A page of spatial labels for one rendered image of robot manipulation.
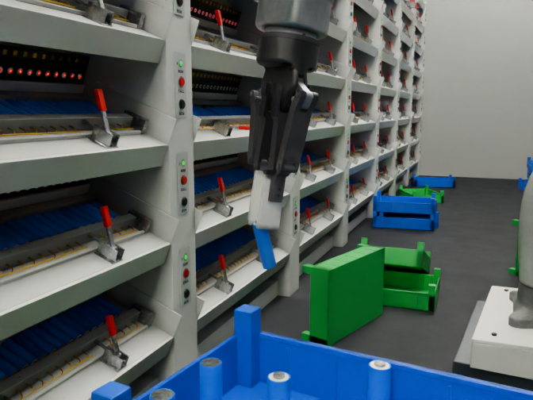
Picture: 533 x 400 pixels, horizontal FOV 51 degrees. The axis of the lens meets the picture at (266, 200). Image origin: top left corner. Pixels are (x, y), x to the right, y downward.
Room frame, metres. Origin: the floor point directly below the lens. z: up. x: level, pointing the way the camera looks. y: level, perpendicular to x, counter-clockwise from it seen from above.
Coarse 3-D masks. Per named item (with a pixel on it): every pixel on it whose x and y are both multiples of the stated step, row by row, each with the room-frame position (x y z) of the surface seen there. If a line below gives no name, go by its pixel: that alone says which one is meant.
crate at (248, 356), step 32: (256, 320) 0.51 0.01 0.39; (224, 352) 0.49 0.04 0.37; (256, 352) 0.51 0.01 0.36; (288, 352) 0.50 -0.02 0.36; (320, 352) 0.48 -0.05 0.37; (352, 352) 0.47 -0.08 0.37; (160, 384) 0.41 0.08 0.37; (192, 384) 0.44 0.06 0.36; (224, 384) 0.49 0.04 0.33; (256, 384) 0.50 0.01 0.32; (320, 384) 0.48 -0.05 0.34; (352, 384) 0.46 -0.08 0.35; (416, 384) 0.44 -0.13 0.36; (448, 384) 0.42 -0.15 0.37; (480, 384) 0.41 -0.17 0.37
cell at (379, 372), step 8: (376, 360) 0.42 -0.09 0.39; (368, 368) 0.42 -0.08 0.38; (376, 368) 0.41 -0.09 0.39; (384, 368) 0.41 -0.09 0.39; (368, 376) 0.42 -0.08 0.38; (376, 376) 0.41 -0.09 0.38; (384, 376) 0.41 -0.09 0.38; (368, 384) 0.42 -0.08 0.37; (376, 384) 0.41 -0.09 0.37; (384, 384) 0.41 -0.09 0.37; (368, 392) 0.42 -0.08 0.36; (376, 392) 0.41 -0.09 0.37; (384, 392) 0.41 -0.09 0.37
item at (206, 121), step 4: (200, 116) 1.28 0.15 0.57; (204, 116) 1.30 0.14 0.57; (208, 116) 1.32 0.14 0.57; (212, 116) 1.33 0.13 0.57; (216, 116) 1.35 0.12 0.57; (220, 116) 1.38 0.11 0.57; (224, 116) 1.40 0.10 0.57; (228, 116) 1.41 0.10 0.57; (232, 116) 1.44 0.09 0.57; (236, 116) 1.46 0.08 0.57; (240, 116) 1.48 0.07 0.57; (244, 116) 1.50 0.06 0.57; (248, 116) 1.53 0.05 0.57; (204, 120) 1.27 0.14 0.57; (208, 120) 1.29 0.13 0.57; (212, 120) 1.31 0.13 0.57; (220, 120) 1.35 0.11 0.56; (224, 120) 1.37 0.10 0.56; (228, 120) 1.39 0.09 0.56; (232, 120) 1.41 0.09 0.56; (236, 120) 1.44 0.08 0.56; (240, 120) 1.46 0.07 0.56; (244, 120) 1.48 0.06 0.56; (248, 120) 1.51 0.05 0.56; (200, 124) 1.26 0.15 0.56; (204, 124) 1.28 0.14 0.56; (208, 124) 1.30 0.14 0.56; (212, 124) 1.31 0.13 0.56; (228, 124) 1.38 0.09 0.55; (232, 124) 1.40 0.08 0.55; (236, 124) 1.45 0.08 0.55; (240, 124) 1.47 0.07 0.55; (208, 128) 1.26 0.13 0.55; (212, 128) 1.28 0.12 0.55
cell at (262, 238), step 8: (256, 232) 0.68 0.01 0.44; (264, 232) 0.68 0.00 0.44; (256, 240) 0.68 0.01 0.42; (264, 240) 0.68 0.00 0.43; (264, 248) 0.68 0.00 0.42; (272, 248) 0.69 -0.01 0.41; (264, 256) 0.68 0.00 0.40; (272, 256) 0.69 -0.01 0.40; (264, 264) 0.69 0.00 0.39; (272, 264) 0.69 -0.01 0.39
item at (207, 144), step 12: (192, 96) 1.47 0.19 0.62; (204, 96) 1.53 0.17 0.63; (216, 96) 1.59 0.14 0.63; (228, 96) 1.67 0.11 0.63; (204, 132) 1.25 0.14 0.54; (240, 132) 1.40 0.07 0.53; (204, 144) 1.18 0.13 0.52; (216, 144) 1.24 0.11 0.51; (228, 144) 1.30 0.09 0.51; (240, 144) 1.37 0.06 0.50; (204, 156) 1.21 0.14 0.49; (216, 156) 1.26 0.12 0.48
